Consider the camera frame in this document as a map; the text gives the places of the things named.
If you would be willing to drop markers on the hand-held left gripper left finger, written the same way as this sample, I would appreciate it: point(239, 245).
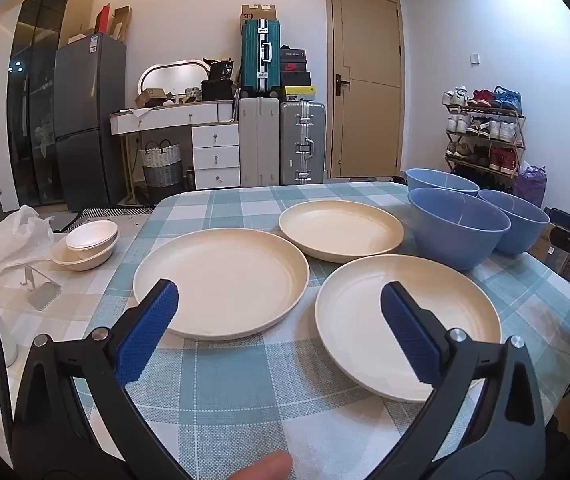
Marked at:
point(147, 330)

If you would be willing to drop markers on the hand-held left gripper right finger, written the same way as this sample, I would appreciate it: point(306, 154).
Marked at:
point(410, 335)

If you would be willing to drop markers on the blue bowl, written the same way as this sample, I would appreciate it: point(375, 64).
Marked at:
point(455, 235)
point(525, 225)
point(440, 180)

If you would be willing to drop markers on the cream round plate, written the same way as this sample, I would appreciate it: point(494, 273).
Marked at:
point(340, 230)
point(225, 275)
point(355, 320)

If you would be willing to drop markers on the person's left hand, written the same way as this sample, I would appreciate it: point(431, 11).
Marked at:
point(260, 467)

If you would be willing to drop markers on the purple bag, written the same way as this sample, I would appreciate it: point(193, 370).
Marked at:
point(530, 185)

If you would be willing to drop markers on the beige checked tablecloth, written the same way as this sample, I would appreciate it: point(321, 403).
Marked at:
point(80, 310)

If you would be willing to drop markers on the wooden shoe rack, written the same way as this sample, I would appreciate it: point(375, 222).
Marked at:
point(519, 145)

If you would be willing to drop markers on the large cream bowl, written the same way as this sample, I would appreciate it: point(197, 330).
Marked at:
point(85, 260)

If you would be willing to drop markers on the small white bowl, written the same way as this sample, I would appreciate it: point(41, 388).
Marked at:
point(90, 235)

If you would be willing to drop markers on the rows of assorted shoes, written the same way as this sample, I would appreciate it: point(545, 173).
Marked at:
point(485, 130)

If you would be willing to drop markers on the teal checked tablecloth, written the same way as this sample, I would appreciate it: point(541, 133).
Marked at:
point(265, 400)

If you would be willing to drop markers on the dark water bottle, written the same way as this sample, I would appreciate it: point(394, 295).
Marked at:
point(190, 177)

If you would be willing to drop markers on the woven grey white basket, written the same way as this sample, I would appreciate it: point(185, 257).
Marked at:
point(162, 170)

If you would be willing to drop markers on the white plastic bag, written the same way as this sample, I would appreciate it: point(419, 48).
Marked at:
point(10, 240)

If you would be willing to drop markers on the white vanity desk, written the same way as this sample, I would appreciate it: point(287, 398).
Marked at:
point(215, 155)

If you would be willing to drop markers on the grey refrigerator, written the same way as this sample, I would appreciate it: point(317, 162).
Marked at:
point(90, 125)

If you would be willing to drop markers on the beige suitcase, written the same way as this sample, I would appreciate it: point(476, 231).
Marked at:
point(259, 145)

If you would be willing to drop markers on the silver suitcase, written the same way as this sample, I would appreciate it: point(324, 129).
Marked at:
point(302, 145)

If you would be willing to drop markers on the tan wooden door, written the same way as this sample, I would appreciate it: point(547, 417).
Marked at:
point(365, 110)

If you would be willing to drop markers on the small open cardboard box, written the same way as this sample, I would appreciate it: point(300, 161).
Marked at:
point(150, 97)

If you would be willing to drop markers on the black glass cabinet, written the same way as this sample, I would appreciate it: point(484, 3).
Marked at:
point(35, 110)

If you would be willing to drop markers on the black bag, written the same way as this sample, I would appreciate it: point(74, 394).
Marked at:
point(217, 87)

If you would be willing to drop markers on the oval vanity mirror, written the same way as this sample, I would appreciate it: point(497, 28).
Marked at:
point(170, 77)

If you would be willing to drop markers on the yellow and black shoe box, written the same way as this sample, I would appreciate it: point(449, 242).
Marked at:
point(299, 93)

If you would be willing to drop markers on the plain black shoe box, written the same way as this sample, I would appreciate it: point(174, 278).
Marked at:
point(296, 78)

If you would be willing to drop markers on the teal suitcase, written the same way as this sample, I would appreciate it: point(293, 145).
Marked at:
point(255, 60)

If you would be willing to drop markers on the red and black shoe box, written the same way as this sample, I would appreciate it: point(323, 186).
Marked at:
point(294, 65)

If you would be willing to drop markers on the cardboard boxes beside red box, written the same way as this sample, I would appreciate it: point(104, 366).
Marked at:
point(110, 25)

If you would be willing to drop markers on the tall cardboard box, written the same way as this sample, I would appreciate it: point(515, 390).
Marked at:
point(259, 12)

